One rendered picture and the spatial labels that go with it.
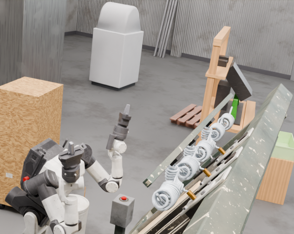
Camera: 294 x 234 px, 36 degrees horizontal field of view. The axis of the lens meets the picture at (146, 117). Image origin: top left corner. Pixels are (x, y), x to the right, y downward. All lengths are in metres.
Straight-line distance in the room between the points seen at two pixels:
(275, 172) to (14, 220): 2.90
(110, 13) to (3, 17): 2.99
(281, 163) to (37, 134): 2.76
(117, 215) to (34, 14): 3.79
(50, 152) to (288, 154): 3.34
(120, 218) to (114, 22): 6.07
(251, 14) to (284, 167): 7.69
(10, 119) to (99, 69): 4.94
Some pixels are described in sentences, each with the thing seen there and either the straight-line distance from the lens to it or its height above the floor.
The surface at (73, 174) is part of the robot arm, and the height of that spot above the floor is 1.48.
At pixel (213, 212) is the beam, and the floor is 1.92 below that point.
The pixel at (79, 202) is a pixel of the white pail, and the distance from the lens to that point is 4.16.
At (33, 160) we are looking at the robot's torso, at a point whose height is 1.35.
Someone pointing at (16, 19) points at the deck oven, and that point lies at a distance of 6.22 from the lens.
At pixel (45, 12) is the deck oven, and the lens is 6.49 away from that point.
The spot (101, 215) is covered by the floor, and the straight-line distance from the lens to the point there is 4.69.
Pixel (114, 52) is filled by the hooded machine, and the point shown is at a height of 0.75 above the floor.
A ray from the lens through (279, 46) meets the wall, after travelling 12.51.
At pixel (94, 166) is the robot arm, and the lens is 2.79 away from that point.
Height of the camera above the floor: 2.47
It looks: 19 degrees down
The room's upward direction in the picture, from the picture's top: 8 degrees clockwise
